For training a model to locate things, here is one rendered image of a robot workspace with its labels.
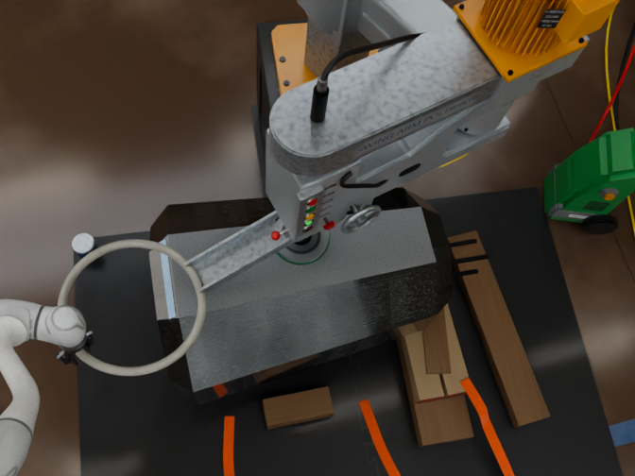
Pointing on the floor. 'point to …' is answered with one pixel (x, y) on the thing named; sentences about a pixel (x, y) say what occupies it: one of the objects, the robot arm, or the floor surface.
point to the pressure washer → (592, 182)
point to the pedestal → (266, 89)
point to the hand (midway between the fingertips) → (79, 355)
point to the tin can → (83, 245)
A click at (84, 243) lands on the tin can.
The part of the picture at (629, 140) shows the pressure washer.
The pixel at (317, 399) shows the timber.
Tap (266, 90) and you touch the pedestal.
